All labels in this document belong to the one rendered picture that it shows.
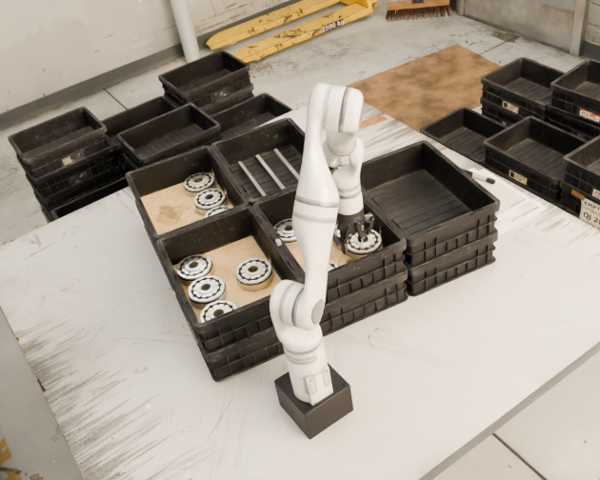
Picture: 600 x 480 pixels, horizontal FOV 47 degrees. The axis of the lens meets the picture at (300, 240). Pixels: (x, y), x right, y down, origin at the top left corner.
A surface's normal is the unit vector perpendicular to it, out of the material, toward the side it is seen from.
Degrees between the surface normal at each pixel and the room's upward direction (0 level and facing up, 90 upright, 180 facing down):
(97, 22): 90
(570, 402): 0
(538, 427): 0
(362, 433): 0
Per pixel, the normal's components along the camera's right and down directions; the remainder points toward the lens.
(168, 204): -0.13, -0.76
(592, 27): -0.82, 0.45
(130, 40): 0.56, 0.47
